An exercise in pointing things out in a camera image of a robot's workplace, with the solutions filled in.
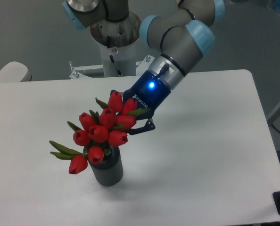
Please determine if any dark grey ribbed vase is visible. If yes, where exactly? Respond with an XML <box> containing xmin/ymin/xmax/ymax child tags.
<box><xmin>88</xmin><ymin>146</ymin><xmax>124</xmax><ymax>186</ymax></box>

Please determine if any red tulip bouquet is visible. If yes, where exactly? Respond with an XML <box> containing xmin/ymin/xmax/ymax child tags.
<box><xmin>49</xmin><ymin>98</ymin><xmax>150</xmax><ymax>174</ymax></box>

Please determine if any white metal base frame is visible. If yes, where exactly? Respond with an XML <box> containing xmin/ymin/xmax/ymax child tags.
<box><xmin>69</xmin><ymin>55</ymin><xmax>155</xmax><ymax>80</ymax></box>

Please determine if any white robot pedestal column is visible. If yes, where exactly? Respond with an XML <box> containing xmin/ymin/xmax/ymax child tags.
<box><xmin>99</xmin><ymin>44</ymin><xmax>136</xmax><ymax>77</ymax></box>

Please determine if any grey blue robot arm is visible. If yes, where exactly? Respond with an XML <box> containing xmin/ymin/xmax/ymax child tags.
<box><xmin>62</xmin><ymin>0</ymin><xmax>225</xmax><ymax>135</ymax></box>

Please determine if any white chair armrest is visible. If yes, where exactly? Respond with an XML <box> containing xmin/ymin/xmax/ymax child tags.
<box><xmin>0</xmin><ymin>61</ymin><xmax>32</xmax><ymax>83</ymax></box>

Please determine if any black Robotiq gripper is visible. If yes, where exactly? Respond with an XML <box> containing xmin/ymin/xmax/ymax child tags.
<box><xmin>110</xmin><ymin>70</ymin><xmax>171</xmax><ymax>135</ymax></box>

